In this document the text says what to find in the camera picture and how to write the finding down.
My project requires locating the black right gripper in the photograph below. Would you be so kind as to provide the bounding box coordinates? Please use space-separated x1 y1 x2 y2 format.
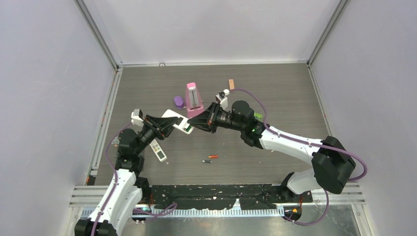
188 102 244 134

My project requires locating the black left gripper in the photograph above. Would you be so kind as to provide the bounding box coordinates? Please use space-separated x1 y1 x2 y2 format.
134 115 179 154

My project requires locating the white remote control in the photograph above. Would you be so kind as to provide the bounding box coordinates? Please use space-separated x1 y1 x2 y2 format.
150 139 167 162
162 109 194 135

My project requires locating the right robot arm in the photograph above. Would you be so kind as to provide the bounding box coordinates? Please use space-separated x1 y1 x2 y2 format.
188 100 356 202

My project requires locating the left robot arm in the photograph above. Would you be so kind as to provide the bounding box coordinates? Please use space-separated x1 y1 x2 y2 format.
74 115 180 236

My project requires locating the pink metronome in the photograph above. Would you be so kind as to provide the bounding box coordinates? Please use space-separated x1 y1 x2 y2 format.
184 83 205 118

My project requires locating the purple round object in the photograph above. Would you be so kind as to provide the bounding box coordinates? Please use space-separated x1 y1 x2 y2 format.
174 96 184 109

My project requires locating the small wooden block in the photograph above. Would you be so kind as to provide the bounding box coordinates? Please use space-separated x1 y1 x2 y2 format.
228 79 235 90

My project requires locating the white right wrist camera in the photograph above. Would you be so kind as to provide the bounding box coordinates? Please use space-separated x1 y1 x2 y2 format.
215 89 230 110

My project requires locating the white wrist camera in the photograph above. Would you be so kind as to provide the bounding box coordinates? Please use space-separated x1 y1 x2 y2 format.
131 109 144 127
215 89 230 110

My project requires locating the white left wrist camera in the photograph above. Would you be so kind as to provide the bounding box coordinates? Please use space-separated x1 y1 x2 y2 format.
131 109 144 127

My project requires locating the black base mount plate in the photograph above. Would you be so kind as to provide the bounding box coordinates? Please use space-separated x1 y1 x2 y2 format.
139 183 313 210

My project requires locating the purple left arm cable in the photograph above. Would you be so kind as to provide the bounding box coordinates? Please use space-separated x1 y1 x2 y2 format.
90 122 178 236

